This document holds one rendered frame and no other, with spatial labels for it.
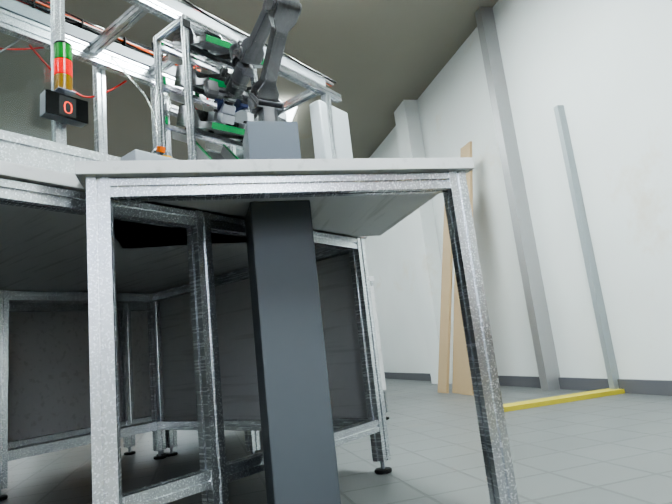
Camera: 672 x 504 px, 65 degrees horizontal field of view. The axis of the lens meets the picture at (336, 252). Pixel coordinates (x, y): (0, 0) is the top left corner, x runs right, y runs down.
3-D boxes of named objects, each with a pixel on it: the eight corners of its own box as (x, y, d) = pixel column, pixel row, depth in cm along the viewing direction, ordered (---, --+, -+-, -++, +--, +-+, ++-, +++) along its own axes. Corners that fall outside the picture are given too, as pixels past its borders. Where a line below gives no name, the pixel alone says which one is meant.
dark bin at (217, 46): (238, 52, 187) (242, 31, 186) (205, 41, 179) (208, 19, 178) (203, 56, 208) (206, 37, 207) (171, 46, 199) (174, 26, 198)
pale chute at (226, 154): (254, 190, 177) (258, 178, 175) (219, 185, 168) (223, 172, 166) (220, 155, 195) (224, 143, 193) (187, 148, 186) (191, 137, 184)
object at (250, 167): (474, 168, 129) (472, 157, 130) (74, 174, 105) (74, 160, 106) (380, 235, 195) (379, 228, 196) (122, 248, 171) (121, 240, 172)
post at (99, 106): (111, 285, 255) (103, 28, 281) (102, 284, 251) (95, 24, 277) (106, 286, 258) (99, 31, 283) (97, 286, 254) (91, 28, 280)
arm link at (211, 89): (268, 91, 172) (265, 78, 175) (212, 77, 163) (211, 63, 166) (258, 109, 178) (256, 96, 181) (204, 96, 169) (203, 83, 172)
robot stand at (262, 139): (304, 190, 141) (297, 121, 145) (252, 191, 137) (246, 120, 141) (295, 205, 154) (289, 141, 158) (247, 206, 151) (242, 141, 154)
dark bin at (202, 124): (245, 136, 181) (249, 115, 180) (211, 129, 173) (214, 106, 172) (208, 132, 202) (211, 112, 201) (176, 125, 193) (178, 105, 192)
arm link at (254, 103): (284, 110, 150) (282, 90, 152) (255, 106, 146) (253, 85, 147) (275, 120, 156) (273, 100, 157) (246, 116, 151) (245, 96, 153)
